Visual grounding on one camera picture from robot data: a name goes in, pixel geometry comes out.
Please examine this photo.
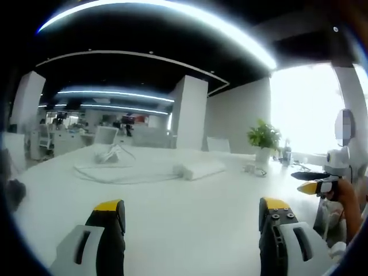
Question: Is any white power strip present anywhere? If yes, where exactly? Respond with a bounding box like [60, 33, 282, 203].
[172, 160, 227, 181]

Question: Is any dark blurry object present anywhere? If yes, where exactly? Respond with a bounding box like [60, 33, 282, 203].
[4, 178, 27, 212]

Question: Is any white power strip cable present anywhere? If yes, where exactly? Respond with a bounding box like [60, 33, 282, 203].
[73, 162, 181, 185]

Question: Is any white clothes hanger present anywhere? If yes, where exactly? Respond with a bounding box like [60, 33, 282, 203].
[92, 143, 136, 165]

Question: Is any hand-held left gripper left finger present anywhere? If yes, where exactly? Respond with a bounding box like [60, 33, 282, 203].
[48, 199, 127, 276]

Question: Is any white office chair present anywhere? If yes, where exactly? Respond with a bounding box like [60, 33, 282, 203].
[94, 126, 119, 145]

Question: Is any green potted plant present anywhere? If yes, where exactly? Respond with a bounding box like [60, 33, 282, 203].
[246, 118, 283, 171]

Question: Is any white drawer desk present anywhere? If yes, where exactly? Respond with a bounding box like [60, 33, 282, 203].
[28, 128, 96, 159]

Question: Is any ceiling light strip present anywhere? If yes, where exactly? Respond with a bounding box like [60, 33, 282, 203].
[36, 0, 277, 70]

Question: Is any person's right hand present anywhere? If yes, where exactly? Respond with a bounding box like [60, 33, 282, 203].
[327, 178, 352, 208]

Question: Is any small white adapter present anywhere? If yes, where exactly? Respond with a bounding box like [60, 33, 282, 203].
[243, 162, 268, 177]

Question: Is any white cloth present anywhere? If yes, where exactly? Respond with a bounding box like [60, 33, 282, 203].
[313, 198, 349, 259]

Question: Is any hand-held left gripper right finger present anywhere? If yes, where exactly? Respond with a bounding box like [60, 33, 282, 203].
[258, 197, 332, 276]

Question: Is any flat black object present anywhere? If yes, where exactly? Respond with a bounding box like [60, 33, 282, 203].
[290, 170, 331, 182]

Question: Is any small dark desk item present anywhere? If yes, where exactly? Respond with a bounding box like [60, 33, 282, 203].
[280, 138, 294, 167]

